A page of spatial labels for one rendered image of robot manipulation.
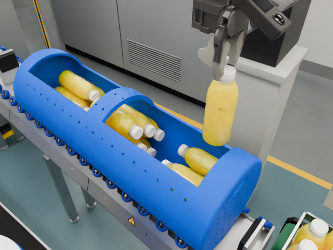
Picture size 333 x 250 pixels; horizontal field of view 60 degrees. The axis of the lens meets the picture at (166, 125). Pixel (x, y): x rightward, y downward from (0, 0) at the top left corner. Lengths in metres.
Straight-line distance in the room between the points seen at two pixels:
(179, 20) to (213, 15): 1.97
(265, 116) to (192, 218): 0.86
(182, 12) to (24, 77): 1.61
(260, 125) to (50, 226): 1.46
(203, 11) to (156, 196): 0.43
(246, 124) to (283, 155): 1.07
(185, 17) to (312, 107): 1.53
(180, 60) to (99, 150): 1.92
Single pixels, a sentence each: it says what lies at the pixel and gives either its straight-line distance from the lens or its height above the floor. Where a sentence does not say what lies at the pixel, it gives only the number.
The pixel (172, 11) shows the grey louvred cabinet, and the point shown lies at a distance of 2.54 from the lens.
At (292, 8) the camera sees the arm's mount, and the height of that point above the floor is 1.35.
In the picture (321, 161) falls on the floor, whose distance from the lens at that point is 2.62.
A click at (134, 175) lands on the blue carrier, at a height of 1.15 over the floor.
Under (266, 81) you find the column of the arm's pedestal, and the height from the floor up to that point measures 1.05.
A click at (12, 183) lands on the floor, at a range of 2.45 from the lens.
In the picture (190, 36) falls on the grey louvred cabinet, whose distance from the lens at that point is 2.51.
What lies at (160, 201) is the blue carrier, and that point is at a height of 1.14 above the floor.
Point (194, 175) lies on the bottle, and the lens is 0.83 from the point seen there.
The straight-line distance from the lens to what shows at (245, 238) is 0.81.
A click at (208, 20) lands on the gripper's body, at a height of 1.54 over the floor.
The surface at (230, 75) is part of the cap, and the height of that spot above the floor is 1.43.
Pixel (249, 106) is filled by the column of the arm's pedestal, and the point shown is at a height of 0.89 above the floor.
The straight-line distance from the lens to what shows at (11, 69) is 1.63.
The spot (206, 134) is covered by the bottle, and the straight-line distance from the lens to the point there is 0.70.
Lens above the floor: 1.75
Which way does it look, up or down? 42 degrees down
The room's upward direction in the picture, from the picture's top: straight up
